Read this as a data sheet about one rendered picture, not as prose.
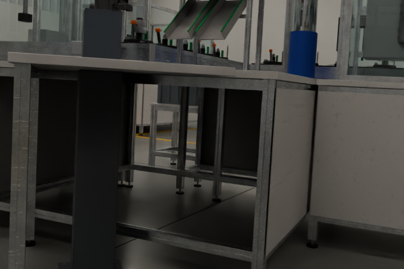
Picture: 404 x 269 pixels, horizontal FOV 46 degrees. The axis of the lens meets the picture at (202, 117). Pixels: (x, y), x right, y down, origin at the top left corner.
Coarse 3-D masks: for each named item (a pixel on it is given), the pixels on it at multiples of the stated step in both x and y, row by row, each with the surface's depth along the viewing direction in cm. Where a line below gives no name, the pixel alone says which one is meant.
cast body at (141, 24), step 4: (136, 20) 223; (140, 20) 222; (144, 20) 225; (140, 24) 222; (144, 24) 225; (136, 28) 222; (140, 28) 222; (144, 28) 225; (136, 32) 224; (140, 32) 223; (144, 32) 226
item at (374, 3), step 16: (368, 0) 239; (384, 0) 236; (400, 0) 233; (352, 16) 242; (368, 16) 239; (384, 16) 236; (400, 16) 233; (352, 32) 242; (368, 32) 239; (384, 32) 236; (400, 32) 233; (352, 48) 243; (368, 48) 240; (384, 48) 236; (400, 48) 233; (352, 64) 243; (368, 64) 240; (384, 64) 237; (400, 64) 234
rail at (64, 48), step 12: (0, 48) 237; (12, 48) 234; (24, 48) 231; (36, 48) 228; (48, 48) 225; (60, 48) 222; (132, 48) 207; (144, 48) 204; (0, 60) 237; (132, 60) 207; (144, 60) 205
